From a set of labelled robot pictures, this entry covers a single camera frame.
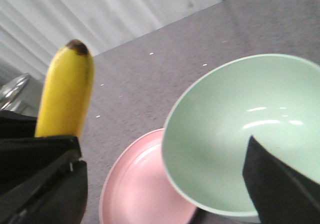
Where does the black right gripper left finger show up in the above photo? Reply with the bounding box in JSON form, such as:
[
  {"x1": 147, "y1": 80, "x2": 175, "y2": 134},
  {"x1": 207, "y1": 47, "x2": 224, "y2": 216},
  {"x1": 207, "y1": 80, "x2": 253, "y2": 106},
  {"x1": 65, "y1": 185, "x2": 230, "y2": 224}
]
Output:
[{"x1": 0, "y1": 110, "x2": 88, "y2": 224}]

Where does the green bowl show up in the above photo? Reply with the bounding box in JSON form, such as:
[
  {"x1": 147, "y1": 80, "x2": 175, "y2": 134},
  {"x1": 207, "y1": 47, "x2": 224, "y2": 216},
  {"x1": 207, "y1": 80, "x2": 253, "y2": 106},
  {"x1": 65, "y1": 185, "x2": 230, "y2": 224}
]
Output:
[{"x1": 162, "y1": 53, "x2": 320, "y2": 223}]

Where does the yellow banana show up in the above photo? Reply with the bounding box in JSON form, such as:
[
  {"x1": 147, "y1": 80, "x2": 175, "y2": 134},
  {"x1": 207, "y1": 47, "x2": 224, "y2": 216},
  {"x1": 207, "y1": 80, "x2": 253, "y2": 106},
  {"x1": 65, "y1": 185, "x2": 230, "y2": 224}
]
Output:
[{"x1": 34, "y1": 39, "x2": 95, "y2": 138}]

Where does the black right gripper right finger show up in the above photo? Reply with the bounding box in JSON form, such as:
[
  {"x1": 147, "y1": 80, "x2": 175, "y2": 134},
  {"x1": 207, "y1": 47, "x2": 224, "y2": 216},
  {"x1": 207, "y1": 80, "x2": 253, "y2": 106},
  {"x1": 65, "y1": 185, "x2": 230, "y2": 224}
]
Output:
[{"x1": 242, "y1": 136, "x2": 320, "y2": 224}]

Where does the pink plate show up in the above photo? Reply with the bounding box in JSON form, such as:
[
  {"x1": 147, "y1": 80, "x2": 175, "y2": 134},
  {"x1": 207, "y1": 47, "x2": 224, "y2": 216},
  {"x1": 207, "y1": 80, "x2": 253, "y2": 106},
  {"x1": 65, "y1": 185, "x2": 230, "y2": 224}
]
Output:
[{"x1": 99, "y1": 128, "x2": 197, "y2": 224}]

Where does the shiny metal object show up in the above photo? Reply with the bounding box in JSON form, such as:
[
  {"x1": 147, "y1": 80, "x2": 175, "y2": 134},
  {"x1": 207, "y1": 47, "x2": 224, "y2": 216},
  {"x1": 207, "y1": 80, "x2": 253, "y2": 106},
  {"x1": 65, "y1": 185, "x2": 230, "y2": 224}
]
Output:
[{"x1": 0, "y1": 73, "x2": 31, "y2": 110}]

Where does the white curtain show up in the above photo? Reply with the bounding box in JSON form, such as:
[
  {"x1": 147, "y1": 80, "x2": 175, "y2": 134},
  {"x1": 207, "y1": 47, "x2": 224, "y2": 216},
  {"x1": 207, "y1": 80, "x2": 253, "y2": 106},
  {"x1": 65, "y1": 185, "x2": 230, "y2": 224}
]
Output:
[{"x1": 0, "y1": 0, "x2": 224, "y2": 81}]

